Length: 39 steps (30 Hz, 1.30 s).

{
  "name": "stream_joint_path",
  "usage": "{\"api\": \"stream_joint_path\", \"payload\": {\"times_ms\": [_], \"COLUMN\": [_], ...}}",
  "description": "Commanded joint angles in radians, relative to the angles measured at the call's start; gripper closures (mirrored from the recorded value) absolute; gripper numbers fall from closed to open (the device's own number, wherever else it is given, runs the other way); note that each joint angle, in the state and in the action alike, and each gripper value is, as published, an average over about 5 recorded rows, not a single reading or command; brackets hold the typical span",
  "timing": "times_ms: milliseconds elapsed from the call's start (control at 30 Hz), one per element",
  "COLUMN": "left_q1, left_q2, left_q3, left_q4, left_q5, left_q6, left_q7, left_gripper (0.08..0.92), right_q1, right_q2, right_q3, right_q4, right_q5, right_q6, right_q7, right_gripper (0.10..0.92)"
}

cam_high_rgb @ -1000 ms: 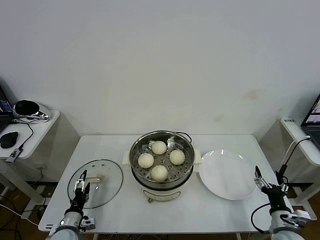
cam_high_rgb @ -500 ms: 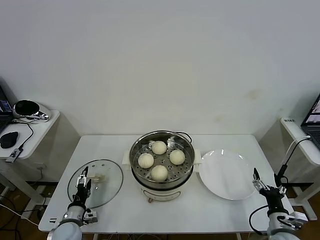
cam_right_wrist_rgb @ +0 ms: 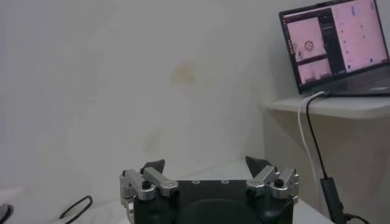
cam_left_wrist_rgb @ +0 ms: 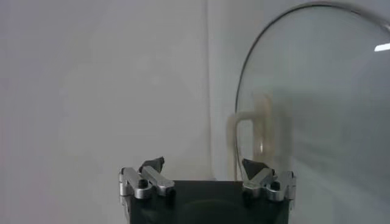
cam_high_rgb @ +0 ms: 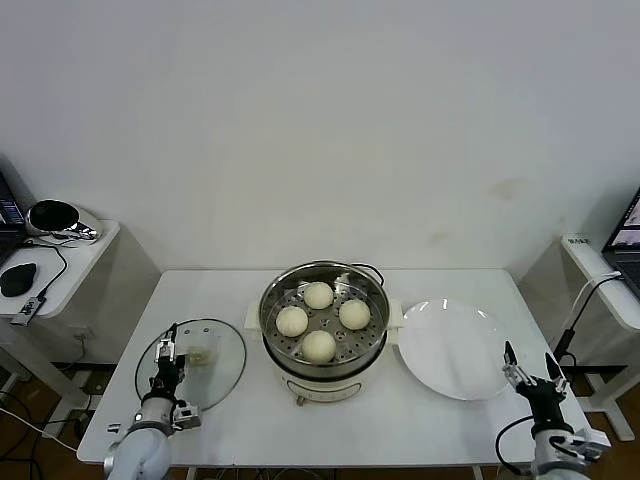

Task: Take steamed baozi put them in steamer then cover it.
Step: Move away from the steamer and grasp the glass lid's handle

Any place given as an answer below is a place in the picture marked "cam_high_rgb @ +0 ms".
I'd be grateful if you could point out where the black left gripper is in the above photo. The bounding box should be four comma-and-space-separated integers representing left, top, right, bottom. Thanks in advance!
149, 323, 188, 402

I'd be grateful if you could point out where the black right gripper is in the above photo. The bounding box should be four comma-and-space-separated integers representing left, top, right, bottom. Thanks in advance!
501, 340, 569, 427

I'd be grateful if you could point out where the glass lid with cream handle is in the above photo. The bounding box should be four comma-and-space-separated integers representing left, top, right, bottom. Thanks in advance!
134, 316, 248, 414

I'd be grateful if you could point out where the white steamed baozi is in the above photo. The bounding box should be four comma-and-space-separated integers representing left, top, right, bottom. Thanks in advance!
301, 329, 337, 365
338, 299, 372, 331
303, 281, 335, 310
275, 305, 310, 338

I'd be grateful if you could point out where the stainless steel steamer basket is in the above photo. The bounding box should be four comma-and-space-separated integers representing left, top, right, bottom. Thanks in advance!
244, 258, 404, 369

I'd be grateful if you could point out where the white round plate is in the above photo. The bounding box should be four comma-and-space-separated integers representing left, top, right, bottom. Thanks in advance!
398, 298, 512, 401

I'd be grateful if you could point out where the white labelled side table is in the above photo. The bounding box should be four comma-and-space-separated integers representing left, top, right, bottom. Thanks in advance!
517, 233, 640, 444

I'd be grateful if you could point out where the open black laptop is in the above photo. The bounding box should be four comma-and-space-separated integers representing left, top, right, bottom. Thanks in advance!
0, 164, 30, 267
602, 187, 640, 297

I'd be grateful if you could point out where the white electric pot base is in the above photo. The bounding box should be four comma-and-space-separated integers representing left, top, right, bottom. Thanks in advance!
263, 327, 390, 407

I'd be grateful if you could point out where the black computer mouse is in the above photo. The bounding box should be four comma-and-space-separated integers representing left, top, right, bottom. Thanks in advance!
1, 261, 40, 296

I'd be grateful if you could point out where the chrome device with black top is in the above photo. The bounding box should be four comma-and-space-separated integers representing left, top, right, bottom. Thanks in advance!
26, 198, 105, 246

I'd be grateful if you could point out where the black power adapter cable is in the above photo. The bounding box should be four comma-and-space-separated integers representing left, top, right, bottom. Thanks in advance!
552, 273, 624, 361

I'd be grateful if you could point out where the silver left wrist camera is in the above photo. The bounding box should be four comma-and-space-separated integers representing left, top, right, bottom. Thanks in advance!
171, 401, 203, 431

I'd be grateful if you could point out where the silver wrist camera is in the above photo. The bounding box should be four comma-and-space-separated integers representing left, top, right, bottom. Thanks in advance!
567, 428, 612, 460
171, 401, 203, 431

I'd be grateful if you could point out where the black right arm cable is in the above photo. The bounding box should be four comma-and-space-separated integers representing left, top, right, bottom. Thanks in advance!
495, 417, 536, 476

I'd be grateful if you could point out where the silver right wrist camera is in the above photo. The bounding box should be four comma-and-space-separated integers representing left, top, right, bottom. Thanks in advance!
567, 428, 612, 460

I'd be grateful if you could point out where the white charging cable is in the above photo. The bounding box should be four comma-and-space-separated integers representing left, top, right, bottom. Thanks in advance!
569, 271, 624, 334

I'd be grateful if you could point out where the black hub cable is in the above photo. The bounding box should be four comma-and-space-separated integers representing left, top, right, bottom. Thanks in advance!
22, 238, 69, 301

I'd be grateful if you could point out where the white floor cable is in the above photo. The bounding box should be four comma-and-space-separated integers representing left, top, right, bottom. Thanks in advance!
0, 404, 84, 454

